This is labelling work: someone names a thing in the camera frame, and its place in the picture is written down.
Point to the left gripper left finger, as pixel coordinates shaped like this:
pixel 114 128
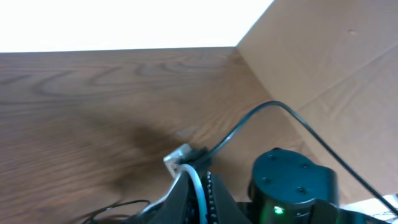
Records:
pixel 180 207

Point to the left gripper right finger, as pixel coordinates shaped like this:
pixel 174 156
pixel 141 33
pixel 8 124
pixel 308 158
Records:
pixel 222 208

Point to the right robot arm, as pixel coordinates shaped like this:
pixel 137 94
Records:
pixel 287 187

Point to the cardboard side panel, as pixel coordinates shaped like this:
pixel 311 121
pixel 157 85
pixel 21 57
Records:
pixel 335 63

